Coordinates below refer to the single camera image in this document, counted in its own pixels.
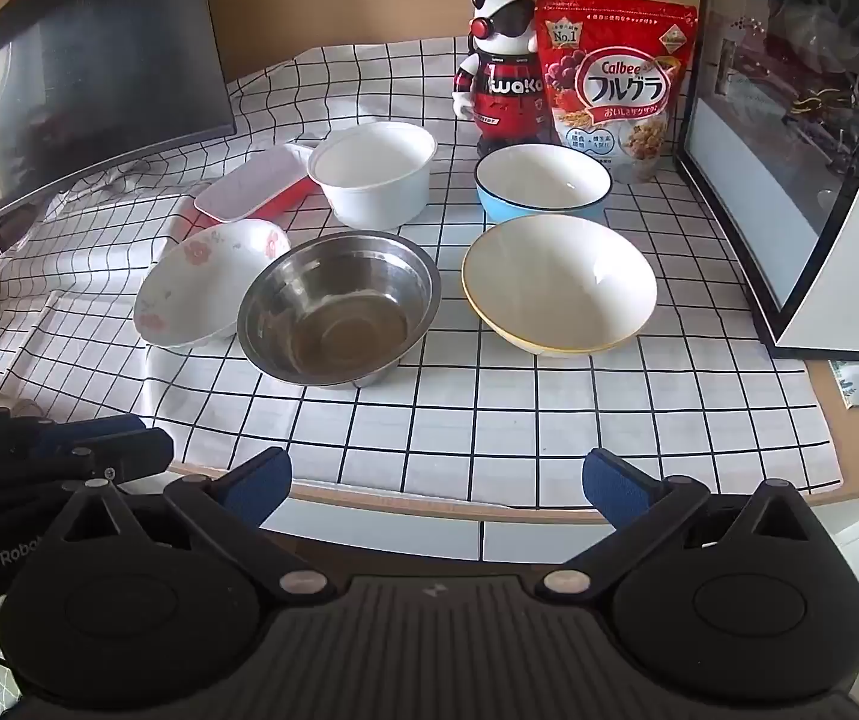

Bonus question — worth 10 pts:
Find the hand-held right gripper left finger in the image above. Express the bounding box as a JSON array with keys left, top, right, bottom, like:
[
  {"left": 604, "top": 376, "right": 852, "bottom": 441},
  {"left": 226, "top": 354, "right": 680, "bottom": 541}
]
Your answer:
[{"left": 61, "top": 448, "right": 333, "bottom": 597}]

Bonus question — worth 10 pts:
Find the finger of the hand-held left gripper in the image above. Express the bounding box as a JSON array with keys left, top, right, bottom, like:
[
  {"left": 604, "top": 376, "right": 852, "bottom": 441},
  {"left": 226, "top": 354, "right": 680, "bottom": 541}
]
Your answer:
[
  {"left": 10, "top": 412, "right": 149, "bottom": 452},
  {"left": 50, "top": 427, "right": 175, "bottom": 485}
]

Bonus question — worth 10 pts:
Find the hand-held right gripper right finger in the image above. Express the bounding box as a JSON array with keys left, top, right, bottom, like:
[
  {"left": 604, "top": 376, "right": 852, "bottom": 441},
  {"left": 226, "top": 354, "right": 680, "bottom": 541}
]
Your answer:
[{"left": 541, "top": 448, "right": 813, "bottom": 597}]

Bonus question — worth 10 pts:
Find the white floral ceramic bowl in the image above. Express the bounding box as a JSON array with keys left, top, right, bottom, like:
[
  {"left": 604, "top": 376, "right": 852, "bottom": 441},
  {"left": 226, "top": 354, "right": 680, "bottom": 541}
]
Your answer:
[{"left": 134, "top": 218, "right": 291, "bottom": 350}]

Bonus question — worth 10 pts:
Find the stainless steel bowl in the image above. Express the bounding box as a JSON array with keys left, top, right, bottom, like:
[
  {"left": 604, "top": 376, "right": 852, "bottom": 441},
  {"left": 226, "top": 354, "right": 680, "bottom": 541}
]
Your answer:
[{"left": 237, "top": 231, "right": 443, "bottom": 388}]

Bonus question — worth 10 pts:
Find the white bowl with yellow rim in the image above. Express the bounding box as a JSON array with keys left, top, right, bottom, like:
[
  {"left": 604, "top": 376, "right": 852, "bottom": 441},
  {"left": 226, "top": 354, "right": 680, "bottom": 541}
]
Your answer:
[{"left": 461, "top": 214, "right": 659, "bottom": 359}]

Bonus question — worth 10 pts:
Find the white rectangular plastic container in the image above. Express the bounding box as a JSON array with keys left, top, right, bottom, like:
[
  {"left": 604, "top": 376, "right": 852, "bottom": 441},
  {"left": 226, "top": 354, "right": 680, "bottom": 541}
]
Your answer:
[{"left": 193, "top": 144, "right": 315, "bottom": 226}]

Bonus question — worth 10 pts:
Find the blue ceramic bowl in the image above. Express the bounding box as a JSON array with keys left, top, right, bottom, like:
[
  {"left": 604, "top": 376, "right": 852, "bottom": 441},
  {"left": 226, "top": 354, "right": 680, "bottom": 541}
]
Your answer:
[{"left": 474, "top": 144, "right": 614, "bottom": 226}]

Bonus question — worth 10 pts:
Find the white round plastic bowl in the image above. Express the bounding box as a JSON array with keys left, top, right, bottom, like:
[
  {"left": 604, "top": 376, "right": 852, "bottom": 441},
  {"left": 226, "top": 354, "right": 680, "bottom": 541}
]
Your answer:
[{"left": 307, "top": 120, "right": 439, "bottom": 232}]

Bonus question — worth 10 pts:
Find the white checked tablecloth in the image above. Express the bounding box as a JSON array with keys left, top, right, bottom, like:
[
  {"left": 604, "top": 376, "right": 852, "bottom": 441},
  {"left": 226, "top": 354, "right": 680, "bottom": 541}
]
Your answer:
[{"left": 0, "top": 37, "right": 846, "bottom": 507}]

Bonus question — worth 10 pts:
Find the black computer monitor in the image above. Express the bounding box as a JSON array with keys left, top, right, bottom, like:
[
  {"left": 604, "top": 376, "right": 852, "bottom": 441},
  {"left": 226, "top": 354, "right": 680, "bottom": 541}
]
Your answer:
[{"left": 0, "top": 0, "right": 239, "bottom": 222}]

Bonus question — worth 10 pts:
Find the red cereal bag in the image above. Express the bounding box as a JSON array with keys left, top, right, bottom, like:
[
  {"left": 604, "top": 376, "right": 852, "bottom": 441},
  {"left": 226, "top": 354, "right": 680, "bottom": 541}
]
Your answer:
[{"left": 534, "top": 0, "right": 701, "bottom": 185}]

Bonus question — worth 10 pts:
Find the red and white robot figurine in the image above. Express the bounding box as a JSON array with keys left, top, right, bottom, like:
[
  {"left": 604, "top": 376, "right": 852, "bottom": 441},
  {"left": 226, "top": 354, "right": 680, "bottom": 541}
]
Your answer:
[{"left": 453, "top": 0, "right": 550, "bottom": 158}]

